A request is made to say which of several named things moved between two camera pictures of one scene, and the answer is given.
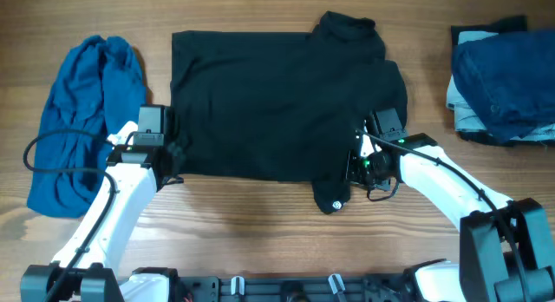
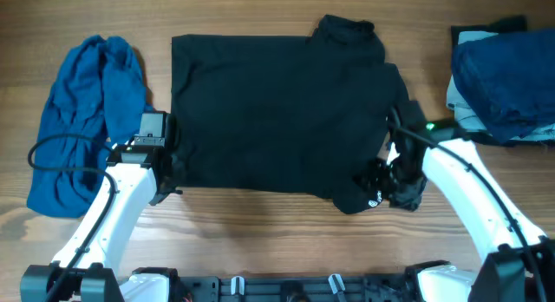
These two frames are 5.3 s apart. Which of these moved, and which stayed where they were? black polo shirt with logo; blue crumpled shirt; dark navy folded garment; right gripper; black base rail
Moved: black polo shirt with logo; right gripper
Stayed: dark navy folded garment; blue crumpled shirt; black base rail
